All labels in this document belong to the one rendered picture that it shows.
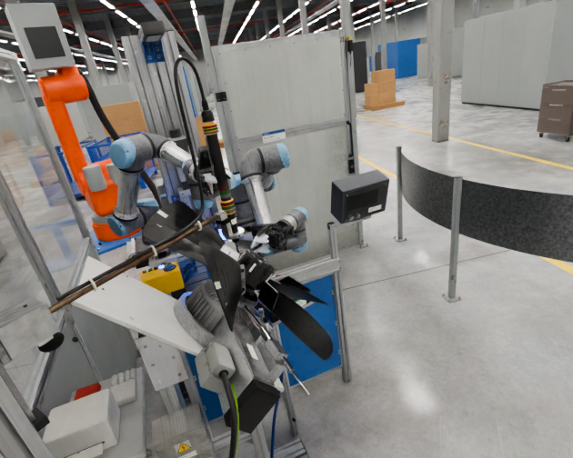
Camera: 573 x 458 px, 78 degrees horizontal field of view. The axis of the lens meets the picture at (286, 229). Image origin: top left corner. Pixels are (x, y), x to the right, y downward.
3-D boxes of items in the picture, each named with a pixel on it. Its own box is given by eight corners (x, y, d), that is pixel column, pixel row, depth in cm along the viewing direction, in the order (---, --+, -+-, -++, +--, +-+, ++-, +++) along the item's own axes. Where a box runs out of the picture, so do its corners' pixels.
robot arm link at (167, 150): (155, 146, 170) (236, 194, 155) (136, 152, 161) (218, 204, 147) (156, 123, 163) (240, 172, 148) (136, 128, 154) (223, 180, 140)
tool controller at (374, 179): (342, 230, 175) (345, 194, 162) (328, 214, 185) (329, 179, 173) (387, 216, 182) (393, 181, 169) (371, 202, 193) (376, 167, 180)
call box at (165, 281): (147, 303, 150) (139, 282, 146) (146, 291, 159) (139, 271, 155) (185, 291, 155) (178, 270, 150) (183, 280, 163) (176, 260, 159)
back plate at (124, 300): (298, 426, 104) (301, 423, 104) (59, 340, 71) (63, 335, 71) (249, 323, 151) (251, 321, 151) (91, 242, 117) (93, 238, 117)
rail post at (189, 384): (206, 444, 193) (165, 331, 161) (205, 438, 197) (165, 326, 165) (213, 441, 194) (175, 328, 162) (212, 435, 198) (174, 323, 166)
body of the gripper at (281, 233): (277, 233, 136) (294, 221, 145) (259, 229, 140) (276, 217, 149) (279, 251, 140) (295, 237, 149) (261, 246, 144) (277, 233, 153)
